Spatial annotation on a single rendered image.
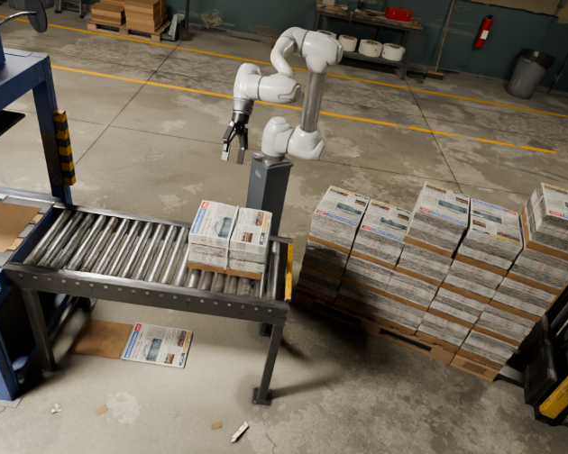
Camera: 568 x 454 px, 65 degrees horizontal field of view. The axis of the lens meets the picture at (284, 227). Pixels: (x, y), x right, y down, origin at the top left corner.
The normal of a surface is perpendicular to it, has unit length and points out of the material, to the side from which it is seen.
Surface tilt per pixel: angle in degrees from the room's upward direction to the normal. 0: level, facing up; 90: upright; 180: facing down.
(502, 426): 0
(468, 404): 0
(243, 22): 90
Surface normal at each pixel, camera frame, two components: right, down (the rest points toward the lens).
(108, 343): 0.16, -0.78
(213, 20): -0.05, 0.60
